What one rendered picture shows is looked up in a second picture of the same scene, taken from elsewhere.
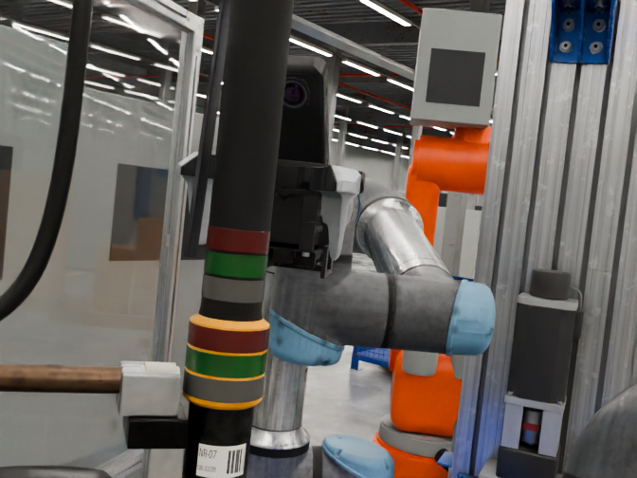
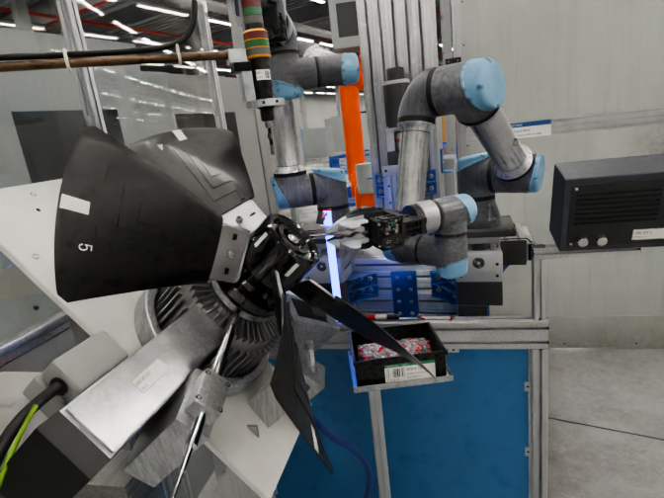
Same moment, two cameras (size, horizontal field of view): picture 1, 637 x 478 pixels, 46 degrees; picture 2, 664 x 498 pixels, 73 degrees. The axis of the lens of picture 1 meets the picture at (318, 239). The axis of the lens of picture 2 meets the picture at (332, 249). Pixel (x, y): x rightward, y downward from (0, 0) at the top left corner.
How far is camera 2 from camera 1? 0.52 m
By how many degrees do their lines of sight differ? 12
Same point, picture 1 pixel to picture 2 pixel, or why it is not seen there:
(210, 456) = (260, 73)
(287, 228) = (267, 20)
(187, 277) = not seen: hidden behind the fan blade
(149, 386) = (236, 51)
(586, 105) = not seen: outside the picture
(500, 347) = (380, 113)
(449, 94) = (352, 30)
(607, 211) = (414, 34)
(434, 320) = (335, 67)
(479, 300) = (351, 56)
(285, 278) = (274, 63)
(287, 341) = (281, 89)
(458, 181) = not seen: hidden behind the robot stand
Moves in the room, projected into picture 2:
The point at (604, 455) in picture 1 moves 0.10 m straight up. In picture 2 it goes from (407, 104) to (404, 60)
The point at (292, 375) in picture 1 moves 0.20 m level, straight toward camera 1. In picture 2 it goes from (290, 139) to (290, 139)
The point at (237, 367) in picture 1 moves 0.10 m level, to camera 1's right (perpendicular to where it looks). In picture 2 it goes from (260, 41) to (318, 36)
